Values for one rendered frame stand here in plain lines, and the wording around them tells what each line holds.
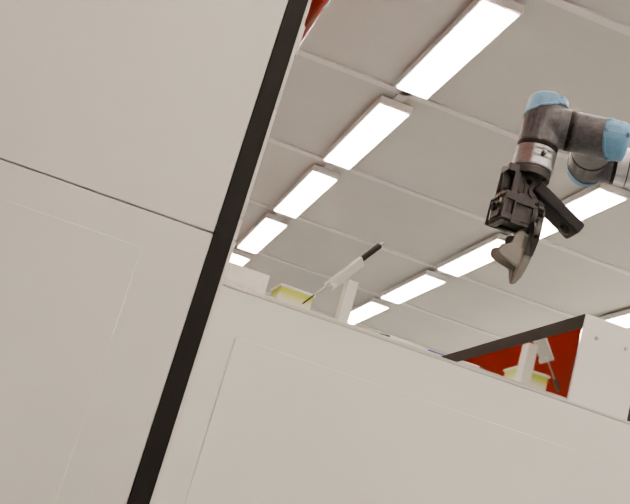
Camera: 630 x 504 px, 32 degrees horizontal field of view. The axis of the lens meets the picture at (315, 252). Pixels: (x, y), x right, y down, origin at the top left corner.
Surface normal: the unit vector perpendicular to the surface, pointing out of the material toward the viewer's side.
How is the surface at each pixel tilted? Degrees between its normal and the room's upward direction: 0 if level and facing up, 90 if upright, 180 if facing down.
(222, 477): 90
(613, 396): 90
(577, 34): 180
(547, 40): 180
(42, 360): 90
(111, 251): 90
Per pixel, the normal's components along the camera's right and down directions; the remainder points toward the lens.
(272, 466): 0.27, -0.20
